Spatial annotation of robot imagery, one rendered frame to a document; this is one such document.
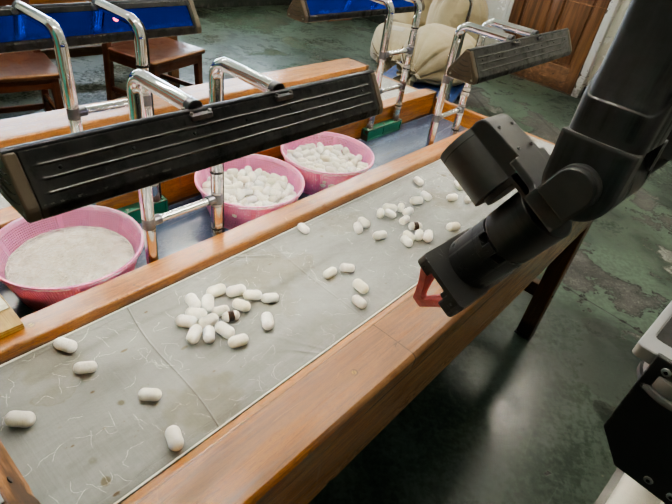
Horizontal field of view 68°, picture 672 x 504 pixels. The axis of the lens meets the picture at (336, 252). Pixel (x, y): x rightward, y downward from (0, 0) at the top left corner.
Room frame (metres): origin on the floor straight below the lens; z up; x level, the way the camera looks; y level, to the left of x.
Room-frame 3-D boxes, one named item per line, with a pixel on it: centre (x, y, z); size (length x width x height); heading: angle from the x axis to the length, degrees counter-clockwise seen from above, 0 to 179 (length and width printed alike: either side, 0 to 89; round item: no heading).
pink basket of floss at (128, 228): (0.71, 0.50, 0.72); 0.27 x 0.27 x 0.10
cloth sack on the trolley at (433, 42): (4.10, -0.51, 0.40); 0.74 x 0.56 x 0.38; 140
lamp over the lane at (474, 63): (1.46, -0.41, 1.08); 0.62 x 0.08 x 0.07; 143
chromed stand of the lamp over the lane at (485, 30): (1.51, -0.35, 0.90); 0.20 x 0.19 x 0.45; 143
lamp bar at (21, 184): (0.68, 0.17, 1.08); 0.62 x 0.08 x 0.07; 143
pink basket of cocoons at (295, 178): (1.07, 0.24, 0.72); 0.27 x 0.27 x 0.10
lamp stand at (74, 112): (0.97, 0.56, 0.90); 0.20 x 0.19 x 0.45; 143
